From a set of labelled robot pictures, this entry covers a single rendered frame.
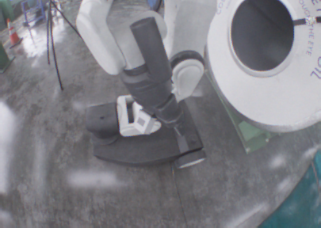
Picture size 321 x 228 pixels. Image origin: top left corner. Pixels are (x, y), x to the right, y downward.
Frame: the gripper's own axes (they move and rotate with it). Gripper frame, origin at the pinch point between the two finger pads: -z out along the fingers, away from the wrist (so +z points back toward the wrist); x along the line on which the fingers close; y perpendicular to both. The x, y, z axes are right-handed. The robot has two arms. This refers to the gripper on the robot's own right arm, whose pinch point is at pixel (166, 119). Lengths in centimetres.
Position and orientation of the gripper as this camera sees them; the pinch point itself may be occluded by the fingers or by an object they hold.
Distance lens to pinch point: 37.1
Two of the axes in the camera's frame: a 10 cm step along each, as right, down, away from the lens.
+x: 7.1, 3.9, -5.9
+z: -2.9, -6.1, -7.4
